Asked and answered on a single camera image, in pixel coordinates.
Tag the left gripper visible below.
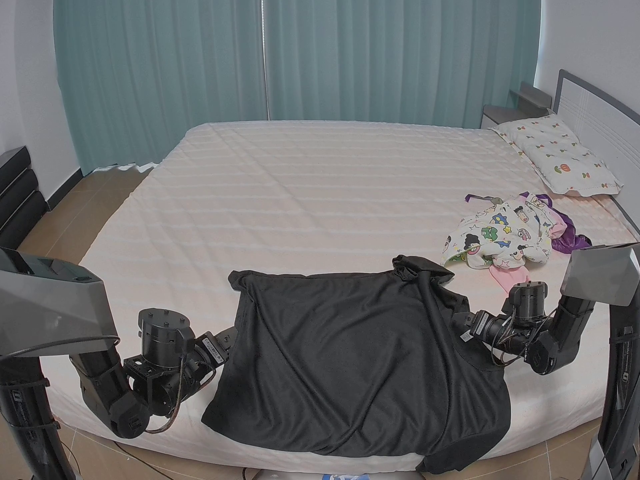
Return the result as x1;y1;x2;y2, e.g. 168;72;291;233
200;325;241;369

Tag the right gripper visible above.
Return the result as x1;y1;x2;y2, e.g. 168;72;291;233
467;309;496;344

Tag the black T-shirt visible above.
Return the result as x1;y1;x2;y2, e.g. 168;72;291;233
201;254;512;474

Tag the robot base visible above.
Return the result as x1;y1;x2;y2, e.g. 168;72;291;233
260;470;373;480

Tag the bed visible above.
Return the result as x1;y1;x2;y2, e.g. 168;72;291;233
37;69;640;474

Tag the pink garment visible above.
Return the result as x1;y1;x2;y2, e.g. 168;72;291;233
489;195;569;296

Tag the white printed pyjama top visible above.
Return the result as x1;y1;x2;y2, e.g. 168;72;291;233
440;194;554;271

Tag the purple garment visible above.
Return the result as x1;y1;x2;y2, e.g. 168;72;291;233
465;193;594;255

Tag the white printed pillow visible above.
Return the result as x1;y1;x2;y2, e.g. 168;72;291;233
492;114;625;197

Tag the grey bedside table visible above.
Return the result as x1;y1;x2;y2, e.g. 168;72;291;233
482;80;553;129

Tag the black chest of drawers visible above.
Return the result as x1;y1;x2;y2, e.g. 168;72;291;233
0;146;51;250

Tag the blue-green curtain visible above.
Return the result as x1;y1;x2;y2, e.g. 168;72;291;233
262;0;544;130
52;0;271;177

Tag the black cable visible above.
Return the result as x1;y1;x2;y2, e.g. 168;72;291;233
114;438;253;480

